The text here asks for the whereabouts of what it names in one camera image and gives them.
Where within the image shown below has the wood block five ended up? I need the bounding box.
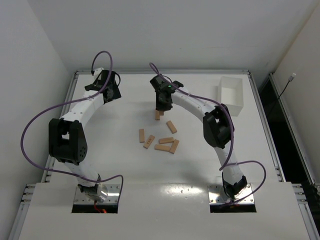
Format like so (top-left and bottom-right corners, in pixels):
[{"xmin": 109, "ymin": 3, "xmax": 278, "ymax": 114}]
[{"xmin": 143, "ymin": 134, "xmax": 155, "ymax": 149}]

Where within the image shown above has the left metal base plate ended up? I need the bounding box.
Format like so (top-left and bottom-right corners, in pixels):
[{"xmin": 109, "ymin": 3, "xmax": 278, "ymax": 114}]
[{"xmin": 73, "ymin": 184, "xmax": 121, "ymax": 205}]

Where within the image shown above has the purple cable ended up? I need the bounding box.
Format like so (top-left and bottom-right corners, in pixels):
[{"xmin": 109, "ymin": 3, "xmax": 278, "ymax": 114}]
[
  {"xmin": 149, "ymin": 62, "xmax": 267, "ymax": 206},
  {"xmin": 20, "ymin": 51, "xmax": 125, "ymax": 190}
]

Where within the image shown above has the wood block three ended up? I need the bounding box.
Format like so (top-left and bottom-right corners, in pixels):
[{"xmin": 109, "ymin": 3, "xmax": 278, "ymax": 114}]
[{"xmin": 158, "ymin": 137, "xmax": 175, "ymax": 145}]

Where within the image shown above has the wood block four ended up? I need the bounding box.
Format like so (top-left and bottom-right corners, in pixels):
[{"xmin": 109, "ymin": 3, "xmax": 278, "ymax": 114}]
[{"xmin": 169, "ymin": 139, "xmax": 180, "ymax": 154}]

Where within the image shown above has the metal base plate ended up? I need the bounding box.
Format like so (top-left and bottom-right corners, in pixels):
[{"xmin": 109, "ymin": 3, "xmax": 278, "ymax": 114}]
[
  {"xmin": 73, "ymin": 184, "xmax": 121, "ymax": 205},
  {"xmin": 207, "ymin": 184, "xmax": 255, "ymax": 206}
]

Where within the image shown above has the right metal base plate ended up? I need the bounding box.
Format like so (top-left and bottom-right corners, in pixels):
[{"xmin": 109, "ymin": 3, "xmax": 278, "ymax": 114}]
[{"xmin": 207, "ymin": 184, "xmax": 255, "ymax": 206}]

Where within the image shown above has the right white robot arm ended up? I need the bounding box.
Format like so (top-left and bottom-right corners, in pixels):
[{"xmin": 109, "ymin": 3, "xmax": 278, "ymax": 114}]
[{"xmin": 150, "ymin": 75, "xmax": 247, "ymax": 199}]

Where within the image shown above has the wood block eight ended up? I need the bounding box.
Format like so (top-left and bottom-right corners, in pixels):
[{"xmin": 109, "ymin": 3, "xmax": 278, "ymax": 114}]
[{"xmin": 166, "ymin": 120, "xmax": 177, "ymax": 134}]

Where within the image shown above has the white plastic box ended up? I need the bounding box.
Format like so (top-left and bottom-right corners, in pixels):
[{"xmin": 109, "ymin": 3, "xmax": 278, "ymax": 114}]
[{"xmin": 217, "ymin": 76, "xmax": 244, "ymax": 117}]

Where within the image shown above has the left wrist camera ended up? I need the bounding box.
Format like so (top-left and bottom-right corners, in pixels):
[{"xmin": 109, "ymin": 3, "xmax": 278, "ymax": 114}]
[{"xmin": 91, "ymin": 67, "xmax": 104, "ymax": 76}]

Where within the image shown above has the wood block seven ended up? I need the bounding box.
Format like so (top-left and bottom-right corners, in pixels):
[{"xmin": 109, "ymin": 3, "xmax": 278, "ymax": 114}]
[{"xmin": 154, "ymin": 144, "xmax": 171, "ymax": 152}]

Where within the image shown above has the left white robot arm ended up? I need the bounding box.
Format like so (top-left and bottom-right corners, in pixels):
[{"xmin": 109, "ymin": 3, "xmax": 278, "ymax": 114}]
[{"xmin": 48, "ymin": 68, "xmax": 121, "ymax": 200}]

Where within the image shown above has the wood block one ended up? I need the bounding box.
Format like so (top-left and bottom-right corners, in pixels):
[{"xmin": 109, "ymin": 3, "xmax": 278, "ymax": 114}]
[{"xmin": 155, "ymin": 110, "xmax": 160, "ymax": 121}]

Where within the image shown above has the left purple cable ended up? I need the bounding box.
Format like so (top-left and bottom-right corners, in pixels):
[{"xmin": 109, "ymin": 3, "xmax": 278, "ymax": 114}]
[{"xmin": 20, "ymin": 51, "xmax": 125, "ymax": 190}]

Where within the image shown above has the black wall cable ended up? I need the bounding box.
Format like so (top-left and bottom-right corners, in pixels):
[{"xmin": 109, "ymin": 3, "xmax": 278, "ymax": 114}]
[{"xmin": 276, "ymin": 72, "xmax": 297, "ymax": 101}]

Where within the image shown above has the white front cover panel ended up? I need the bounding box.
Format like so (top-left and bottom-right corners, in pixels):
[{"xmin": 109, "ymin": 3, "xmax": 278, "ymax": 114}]
[{"xmin": 20, "ymin": 182, "xmax": 309, "ymax": 240}]

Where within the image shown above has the wood block six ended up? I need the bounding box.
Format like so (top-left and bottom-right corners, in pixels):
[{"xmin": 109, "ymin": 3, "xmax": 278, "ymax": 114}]
[{"xmin": 138, "ymin": 128, "xmax": 145, "ymax": 143}]

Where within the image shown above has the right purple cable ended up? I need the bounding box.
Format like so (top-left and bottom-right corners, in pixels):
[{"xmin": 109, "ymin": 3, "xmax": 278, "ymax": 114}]
[{"xmin": 149, "ymin": 62, "xmax": 267, "ymax": 206}]

